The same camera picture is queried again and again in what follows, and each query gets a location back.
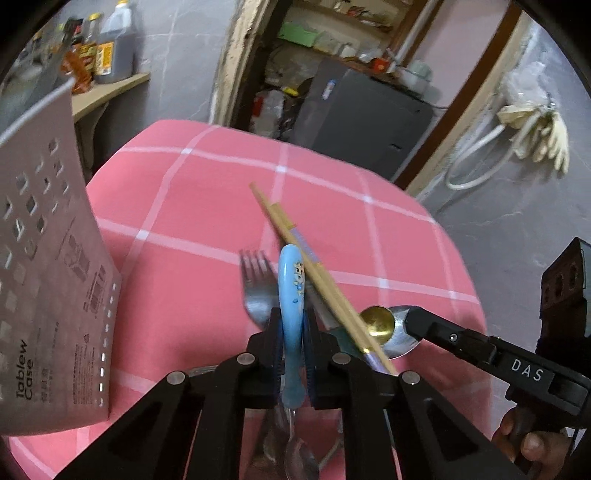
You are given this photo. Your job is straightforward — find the person's right hand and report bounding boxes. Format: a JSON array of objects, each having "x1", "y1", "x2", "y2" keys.
[{"x1": 491, "y1": 408, "x2": 574, "y2": 480}]

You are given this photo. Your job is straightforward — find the gold spoon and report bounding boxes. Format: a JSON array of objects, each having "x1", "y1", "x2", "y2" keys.
[{"x1": 359, "y1": 305, "x2": 398, "y2": 377}]

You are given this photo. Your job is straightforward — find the beige countertop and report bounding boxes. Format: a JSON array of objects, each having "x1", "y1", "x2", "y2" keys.
[{"x1": 71, "y1": 73, "x2": 151, "y2": 123}]

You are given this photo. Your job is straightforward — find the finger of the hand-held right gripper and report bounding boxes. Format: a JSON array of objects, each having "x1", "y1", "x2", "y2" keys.
[{"x1": 401, "y1": 307, "x2": 509, "y2": 372}]

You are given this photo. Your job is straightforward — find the steel fork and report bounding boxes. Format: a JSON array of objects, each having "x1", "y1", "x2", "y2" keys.
[{"x1": 240, "y1": 249, "x2": 280, "y2": 330}]

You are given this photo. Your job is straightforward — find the white pot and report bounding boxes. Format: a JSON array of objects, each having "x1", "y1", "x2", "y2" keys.
[{"x1": 398, "y1": 60, "x2": 433, "y2": 96}]

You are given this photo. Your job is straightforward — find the yellow capped sauce bottle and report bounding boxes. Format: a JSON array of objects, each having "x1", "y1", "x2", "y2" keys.
[{"x1": 80, "y1": 13, "x2": 101, "y2": 77}]

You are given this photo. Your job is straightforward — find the clear plastic bag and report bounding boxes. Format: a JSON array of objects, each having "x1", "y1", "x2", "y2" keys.
[{"x1": 501, "y1": 61, "x2": 553, "y2": 110}]

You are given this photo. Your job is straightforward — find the white perforated utensil holder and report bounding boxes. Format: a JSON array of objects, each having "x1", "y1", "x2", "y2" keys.
[{"x1": 0, "y1": 78, "x2": 123, "y2": 437}]

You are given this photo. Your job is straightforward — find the grey mini fridge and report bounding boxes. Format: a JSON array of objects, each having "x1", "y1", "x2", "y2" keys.
[{"x1": 291, "y1": 58, "x2": 435, "y2": 183}]

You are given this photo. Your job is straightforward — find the cream rubber gloves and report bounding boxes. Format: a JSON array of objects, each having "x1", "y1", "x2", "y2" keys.
[{"x1": 496, "y1": 104, "x2": 571, "y2": 175}]

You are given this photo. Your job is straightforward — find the green box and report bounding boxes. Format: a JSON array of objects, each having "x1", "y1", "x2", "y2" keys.
[{"x1": 278, "y1": 21, "x2": 324, "y2": 48}]

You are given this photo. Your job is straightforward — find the large dark oil jug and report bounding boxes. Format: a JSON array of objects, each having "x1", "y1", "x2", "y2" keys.
[{"x1": 94, "y1": 0, "x2": 139, "y2": 85}]

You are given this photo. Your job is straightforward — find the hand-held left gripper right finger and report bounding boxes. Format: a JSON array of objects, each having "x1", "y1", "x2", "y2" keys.
[{"x1": 301, "y1": 309, "x2": 522, "y2": 480}]

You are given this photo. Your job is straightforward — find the blue handled spoon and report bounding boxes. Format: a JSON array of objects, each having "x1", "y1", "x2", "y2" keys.
[{"x1": 276, "y1": 244, "x2": 320, "y2": 480}]

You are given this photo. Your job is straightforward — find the wooden shelf unit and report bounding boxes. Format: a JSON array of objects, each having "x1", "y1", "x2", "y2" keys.
[{"x1": 272, "y1": 0, "x2": 430, "y2": 65}]

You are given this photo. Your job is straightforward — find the orange red packet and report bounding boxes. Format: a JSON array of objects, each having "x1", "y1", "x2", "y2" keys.
[{"x1": 61, "y1": 48, "x2": 96, "y2": 94}]

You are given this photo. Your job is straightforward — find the large steel spoon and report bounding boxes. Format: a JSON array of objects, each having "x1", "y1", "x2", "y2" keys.
[{"x1": 383, "y1": 305, "x2": 424, "y2": 360}]

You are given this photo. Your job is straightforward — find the white hose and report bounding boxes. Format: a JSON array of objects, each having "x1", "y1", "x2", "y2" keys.
[{"x1": 445, "y1": 122, "x2": 514, "y2": 191}]

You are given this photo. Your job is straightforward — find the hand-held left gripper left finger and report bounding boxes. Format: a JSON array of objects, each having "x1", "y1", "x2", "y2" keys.
[{"x1": 55, "y1": 309, "x2": 283, "y2": 480}]

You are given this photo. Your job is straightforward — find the pink checked tablecloth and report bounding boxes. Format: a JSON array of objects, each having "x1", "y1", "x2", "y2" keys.
[{"x1": 9, "y1": 119, "x2": 488, "y2": 480}]

